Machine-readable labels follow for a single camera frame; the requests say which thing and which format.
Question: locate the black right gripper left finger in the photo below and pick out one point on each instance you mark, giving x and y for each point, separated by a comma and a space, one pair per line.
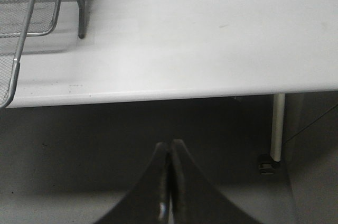
149, 200

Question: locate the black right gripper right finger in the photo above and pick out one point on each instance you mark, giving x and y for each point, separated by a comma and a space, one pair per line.
194, 198

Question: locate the silver mesh tray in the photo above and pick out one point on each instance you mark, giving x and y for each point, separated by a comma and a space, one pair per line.
43, 20
11, 51

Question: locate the black table caster wheel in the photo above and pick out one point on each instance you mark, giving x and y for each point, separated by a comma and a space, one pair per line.
266, 165

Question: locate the white table leg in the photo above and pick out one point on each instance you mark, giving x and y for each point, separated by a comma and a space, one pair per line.
277, 127

